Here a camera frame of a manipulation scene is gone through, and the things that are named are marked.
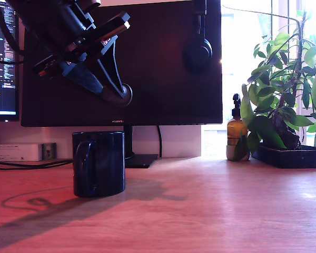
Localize black headphones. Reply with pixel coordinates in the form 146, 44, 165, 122
182, 0, 214, 72

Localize dark coffee capsule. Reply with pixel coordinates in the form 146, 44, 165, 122
100, 83, 134, 108

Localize screen with code text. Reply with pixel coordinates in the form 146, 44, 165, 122
0, 0, 20, 122

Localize small white pot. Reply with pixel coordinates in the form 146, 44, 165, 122
225, 144, 251, 162

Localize black monitor cable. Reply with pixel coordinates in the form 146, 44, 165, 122
157, 125, 164, 158

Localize large black monitor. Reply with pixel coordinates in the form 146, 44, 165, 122
20, 0, 223, 128

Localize grey metal bracket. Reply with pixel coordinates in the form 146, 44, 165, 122
41, 142, 57, 160

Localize white flat box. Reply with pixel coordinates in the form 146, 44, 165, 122
0, 143, 43, 162

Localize green leafy plant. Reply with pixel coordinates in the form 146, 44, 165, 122
239, 5, 316, 157

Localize black monitor stand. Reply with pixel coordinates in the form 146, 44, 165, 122
124, 125, 159, 169

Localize dark blue coffee mug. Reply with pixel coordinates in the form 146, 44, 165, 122
72, 131, 126, 198

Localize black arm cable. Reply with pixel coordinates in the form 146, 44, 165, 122
0, 58, 26, 65
0, 0, 26, 56

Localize black plant tray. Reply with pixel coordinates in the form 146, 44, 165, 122
251, 144, 316, 169

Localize black table cable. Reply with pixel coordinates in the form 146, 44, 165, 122
0, 160, 73, 171
0, 159, 73, 167

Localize amber pump bottle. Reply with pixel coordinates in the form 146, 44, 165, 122
226, 93, 250, 147

